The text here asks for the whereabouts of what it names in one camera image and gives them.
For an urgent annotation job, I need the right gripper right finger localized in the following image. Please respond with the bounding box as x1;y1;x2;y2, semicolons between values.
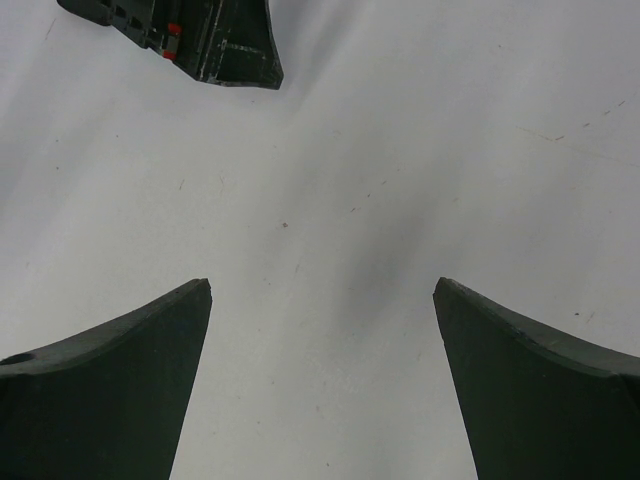
433;278;639;479

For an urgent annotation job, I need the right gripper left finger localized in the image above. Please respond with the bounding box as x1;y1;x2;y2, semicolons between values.
1;279;212;479

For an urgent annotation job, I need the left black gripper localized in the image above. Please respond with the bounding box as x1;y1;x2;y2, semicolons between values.
57;0;284;90

